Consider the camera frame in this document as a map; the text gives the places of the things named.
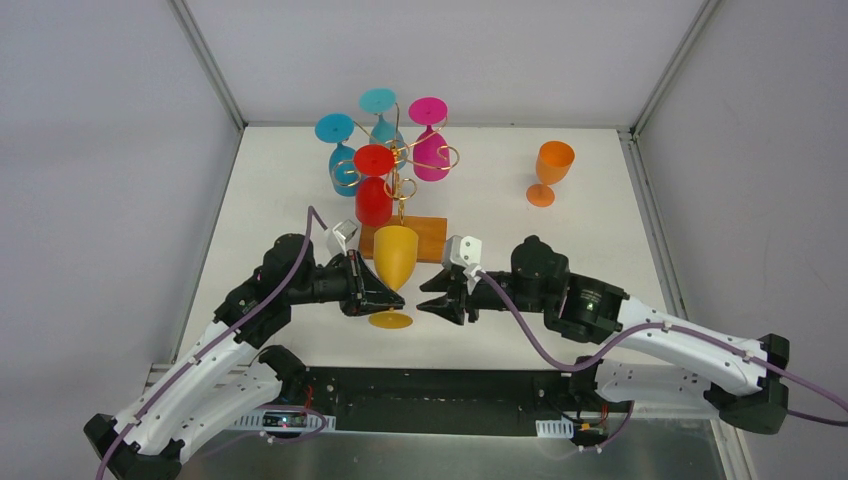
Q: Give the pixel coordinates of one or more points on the orange wine glass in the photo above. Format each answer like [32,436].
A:
[554,160]

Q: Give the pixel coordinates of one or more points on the red wine glass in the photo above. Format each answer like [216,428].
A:
[373,203]

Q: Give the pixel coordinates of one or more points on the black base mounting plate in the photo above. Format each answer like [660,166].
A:
[451,402]

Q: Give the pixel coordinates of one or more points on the magenta wine glass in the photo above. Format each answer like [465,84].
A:
[431,158]

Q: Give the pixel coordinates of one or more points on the right controller board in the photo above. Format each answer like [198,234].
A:
[587,435]

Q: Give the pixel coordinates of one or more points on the teal wine glass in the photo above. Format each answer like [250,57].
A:
[378,102]

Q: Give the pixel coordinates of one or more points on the controller board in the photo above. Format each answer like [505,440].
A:
[284,420]
[587,435]

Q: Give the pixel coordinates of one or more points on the yellow wine glass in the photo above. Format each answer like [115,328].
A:
[395,256]

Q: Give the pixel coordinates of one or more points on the gold wire rack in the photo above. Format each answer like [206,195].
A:
[401,180]

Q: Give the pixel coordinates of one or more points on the blue wine glass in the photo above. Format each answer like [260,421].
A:
[336,129]

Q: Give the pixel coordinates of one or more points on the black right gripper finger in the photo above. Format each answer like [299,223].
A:
[444,280]
[446,307]

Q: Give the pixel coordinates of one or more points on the wooden rack base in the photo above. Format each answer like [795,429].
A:
[432,233]

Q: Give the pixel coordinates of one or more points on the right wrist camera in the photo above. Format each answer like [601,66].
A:
[464,252]

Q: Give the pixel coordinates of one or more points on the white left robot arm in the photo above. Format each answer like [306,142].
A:
[231,369]

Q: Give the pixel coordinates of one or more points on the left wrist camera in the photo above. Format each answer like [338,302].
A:
[339,237]

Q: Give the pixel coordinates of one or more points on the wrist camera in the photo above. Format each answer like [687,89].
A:
[464,252]
[339,237]

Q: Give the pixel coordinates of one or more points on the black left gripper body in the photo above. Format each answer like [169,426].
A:
[354,284]

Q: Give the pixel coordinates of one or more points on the left controller board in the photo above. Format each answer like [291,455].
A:
[284,420]

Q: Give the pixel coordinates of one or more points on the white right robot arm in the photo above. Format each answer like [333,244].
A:
[645,355]

